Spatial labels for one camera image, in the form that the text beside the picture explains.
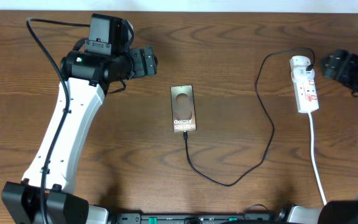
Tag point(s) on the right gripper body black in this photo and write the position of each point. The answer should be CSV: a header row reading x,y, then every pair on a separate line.
x,y
350,72

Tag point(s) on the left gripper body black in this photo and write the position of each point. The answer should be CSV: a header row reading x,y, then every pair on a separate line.
x,y
146,61

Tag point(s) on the Galaxy smartphone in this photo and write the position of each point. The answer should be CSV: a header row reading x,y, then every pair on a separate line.
x,y
183,108

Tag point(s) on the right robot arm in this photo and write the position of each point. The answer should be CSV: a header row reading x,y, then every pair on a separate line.
x,y
320,172

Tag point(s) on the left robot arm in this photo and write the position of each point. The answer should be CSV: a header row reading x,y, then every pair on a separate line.
x,y
46,192

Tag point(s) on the white charger adapter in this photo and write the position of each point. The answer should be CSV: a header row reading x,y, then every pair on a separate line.
x,y
300,69

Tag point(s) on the white power strip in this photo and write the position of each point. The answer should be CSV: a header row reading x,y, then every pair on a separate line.
x,y
306,96

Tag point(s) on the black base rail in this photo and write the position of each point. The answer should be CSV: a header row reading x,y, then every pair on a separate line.
x,y
169,218

